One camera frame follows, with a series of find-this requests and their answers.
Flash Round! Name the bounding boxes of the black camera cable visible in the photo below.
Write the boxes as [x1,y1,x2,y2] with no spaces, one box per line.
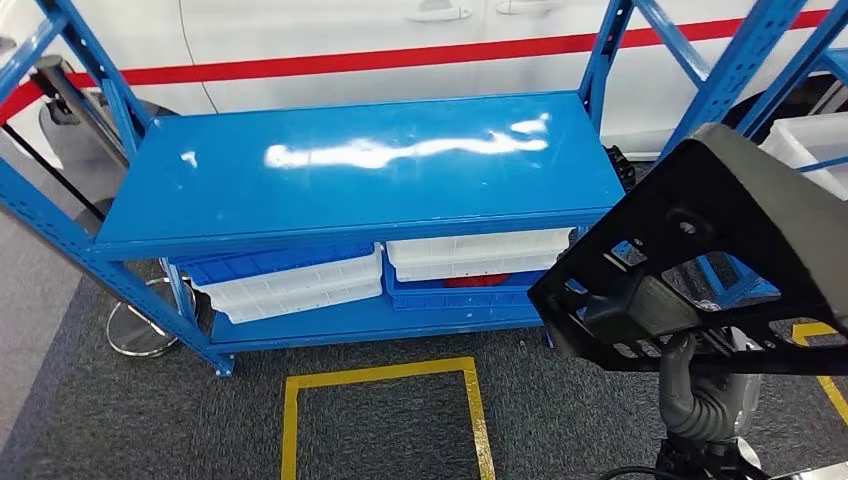
[599,465,664,480]

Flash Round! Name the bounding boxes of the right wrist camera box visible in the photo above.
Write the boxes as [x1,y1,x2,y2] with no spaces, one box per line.
[652,433,753,480]

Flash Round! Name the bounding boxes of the white plastic crate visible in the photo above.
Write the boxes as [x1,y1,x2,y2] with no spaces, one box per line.
[210,278,386,326]
[190,245,386,307]
[760,111,848,200]
[392,250,572,284]
[385,227,575,265]

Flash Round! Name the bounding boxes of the chrome barrier stanchion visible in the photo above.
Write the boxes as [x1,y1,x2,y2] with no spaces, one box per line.
[29,56,200,359]

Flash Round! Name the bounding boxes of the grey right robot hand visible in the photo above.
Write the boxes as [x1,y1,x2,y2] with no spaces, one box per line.
[657,331,764,399]

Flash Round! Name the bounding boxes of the red item in crate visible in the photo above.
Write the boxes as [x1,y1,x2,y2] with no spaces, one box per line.
[442,272,513,290]

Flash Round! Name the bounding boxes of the black plastic frame part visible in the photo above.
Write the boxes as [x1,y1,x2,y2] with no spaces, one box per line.
[527,122,848,379]

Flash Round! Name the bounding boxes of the yellow floor tape square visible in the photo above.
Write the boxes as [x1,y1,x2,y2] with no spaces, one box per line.
[791,321,848,429]
[280,356,497,480]

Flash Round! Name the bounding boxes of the blue steel shelf rack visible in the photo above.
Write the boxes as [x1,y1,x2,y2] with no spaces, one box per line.
[688,0,848,313]
[0,0,796,379]

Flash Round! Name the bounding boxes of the blue plastic crate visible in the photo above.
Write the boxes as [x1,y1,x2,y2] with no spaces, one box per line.
[382,254,554,314]
[173,240,378,287]

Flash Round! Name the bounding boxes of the black barrier stanchion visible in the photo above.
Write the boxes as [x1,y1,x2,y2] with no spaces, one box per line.
[0,122,114,233]

